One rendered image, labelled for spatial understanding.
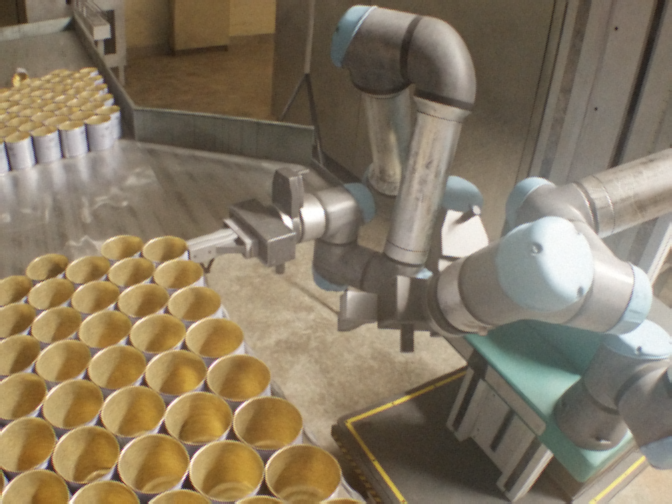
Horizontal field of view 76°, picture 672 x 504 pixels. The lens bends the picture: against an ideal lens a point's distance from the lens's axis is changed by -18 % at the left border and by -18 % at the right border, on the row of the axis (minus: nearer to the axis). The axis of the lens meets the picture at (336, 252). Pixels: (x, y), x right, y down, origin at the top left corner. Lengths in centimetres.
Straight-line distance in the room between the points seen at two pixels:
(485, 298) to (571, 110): 64
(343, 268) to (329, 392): 122
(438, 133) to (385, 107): 15
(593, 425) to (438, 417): 80
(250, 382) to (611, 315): 39
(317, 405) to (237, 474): 150
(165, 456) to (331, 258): 50
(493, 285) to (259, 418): 28
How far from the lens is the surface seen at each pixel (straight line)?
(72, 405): 60
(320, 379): 212
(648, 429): 81
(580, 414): 94
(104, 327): 67
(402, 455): 154
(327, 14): 342
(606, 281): 48
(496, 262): 43
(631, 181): 62
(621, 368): 85
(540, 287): 40
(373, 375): 216
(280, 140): 119
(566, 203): 58
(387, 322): 54
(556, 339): 112
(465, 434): 159
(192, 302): 68
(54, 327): 70
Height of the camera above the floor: 158
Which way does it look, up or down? 34 degrees down
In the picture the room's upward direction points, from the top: 6 degrees clockwise
